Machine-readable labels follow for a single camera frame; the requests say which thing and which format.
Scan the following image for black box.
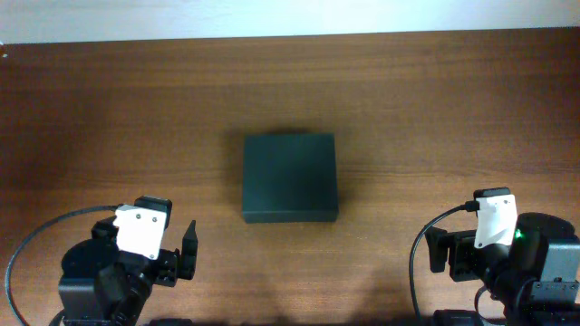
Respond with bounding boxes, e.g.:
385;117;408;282
242;133;339;224

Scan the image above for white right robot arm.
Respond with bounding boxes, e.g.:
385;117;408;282
426;213;579;325

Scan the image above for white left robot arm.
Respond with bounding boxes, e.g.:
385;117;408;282
58;217;198;326

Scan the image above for black base bracket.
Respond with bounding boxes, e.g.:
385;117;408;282
430;310;484;326

